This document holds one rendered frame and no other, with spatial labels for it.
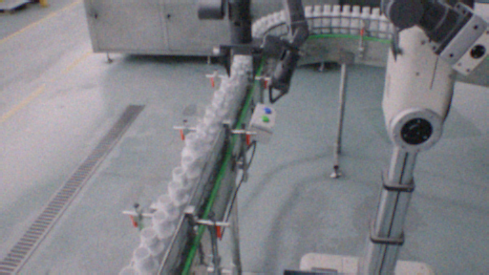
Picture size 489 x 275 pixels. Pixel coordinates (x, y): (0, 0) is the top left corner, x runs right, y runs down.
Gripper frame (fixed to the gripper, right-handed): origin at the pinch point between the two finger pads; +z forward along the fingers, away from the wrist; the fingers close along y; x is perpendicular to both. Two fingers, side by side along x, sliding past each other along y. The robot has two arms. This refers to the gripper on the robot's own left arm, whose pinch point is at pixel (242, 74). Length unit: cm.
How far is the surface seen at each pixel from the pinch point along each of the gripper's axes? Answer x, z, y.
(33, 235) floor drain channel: 56, 140, -149
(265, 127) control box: 24.5, 29.6, 2.8
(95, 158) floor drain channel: 143, 140, -149
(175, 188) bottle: -16.0, 25.9, -15.3
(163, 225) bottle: -30.6, 25.3, -13.3
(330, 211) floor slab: 110, 140, 33
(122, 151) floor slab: 156, 140, -131
